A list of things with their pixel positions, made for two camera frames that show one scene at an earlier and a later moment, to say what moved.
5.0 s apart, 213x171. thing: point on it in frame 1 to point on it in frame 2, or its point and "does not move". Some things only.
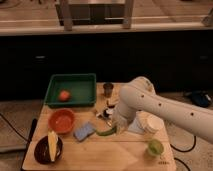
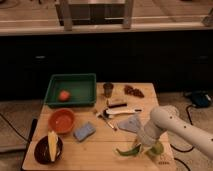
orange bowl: [62, 120] does not move
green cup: [155, 147] does not move
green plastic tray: [71, 90] does not move
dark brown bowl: [42, 152] does not move
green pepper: [108, 132] to [133, 152]
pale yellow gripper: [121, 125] to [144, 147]
